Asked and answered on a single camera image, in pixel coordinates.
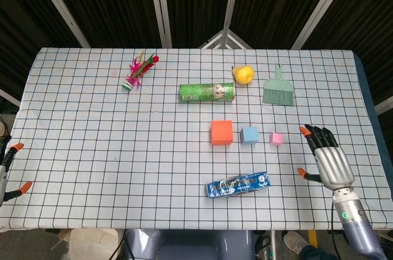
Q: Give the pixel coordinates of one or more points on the small pink foam cube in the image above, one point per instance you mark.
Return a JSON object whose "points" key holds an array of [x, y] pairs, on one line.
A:
{"points": [[277, 139]]}

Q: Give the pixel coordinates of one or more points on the grey-blue robot torso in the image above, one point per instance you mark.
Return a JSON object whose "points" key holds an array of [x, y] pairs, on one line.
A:
{"points": [[190, 244]]}

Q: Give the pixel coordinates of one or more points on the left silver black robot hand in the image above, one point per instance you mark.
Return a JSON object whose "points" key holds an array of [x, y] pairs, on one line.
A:
{"points": [[2, 177]]}

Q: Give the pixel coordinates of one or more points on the dark trouser leg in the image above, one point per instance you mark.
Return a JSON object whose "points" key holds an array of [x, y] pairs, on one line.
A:
{"points": [[313, 254]]}

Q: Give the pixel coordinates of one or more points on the green hand brush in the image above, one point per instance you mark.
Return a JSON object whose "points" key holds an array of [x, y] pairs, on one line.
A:
{"points": [[277, 92]]}

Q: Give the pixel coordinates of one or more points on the medium blue foam cube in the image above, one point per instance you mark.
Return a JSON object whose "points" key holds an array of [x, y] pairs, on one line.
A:
{"points": [[249, 135]]}

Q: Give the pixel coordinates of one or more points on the white plastic bucket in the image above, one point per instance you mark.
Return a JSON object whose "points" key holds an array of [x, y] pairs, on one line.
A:
{"points": [[92, 244]]}

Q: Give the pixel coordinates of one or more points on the white checkered tablecloth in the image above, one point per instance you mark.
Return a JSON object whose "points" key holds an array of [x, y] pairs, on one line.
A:
{"points": [[92, 149]]}

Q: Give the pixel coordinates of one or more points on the blue cookie box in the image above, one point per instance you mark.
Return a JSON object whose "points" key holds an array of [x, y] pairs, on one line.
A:
{"points": [[238, 184]]}

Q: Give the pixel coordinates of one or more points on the grey sneaker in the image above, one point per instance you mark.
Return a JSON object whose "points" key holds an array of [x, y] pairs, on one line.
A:
{"points": [[294, 241]]}

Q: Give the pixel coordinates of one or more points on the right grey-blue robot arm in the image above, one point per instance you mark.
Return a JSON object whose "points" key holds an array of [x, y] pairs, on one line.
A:
{"points": [[359, 232]]}

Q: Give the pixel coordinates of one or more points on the green chips can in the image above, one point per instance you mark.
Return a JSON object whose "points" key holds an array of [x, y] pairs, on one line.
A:
{"points": [[202, 93]]}

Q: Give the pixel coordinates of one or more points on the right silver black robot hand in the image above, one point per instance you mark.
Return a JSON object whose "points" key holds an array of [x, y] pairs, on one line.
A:
{"points": [[333, 164]]}

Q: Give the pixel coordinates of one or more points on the white triangular frame foot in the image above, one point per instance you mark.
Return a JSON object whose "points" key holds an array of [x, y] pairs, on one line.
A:
{"points": [[213, 39]]}

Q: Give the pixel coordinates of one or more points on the yellow pear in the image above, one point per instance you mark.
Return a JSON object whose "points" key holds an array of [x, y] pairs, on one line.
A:
{"points": [[244, 75]]}

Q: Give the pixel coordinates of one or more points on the pink red feather shuttlecock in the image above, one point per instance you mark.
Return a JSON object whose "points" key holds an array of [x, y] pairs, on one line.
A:
{"points": [[135, 72]]}

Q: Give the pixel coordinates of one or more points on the large orange foam cube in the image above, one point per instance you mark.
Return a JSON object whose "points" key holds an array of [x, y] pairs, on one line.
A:
{"points": [[221, 133]]}

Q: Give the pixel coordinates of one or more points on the metal table leg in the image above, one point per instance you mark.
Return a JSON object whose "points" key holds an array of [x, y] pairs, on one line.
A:
{"points": [[273, 244]]}

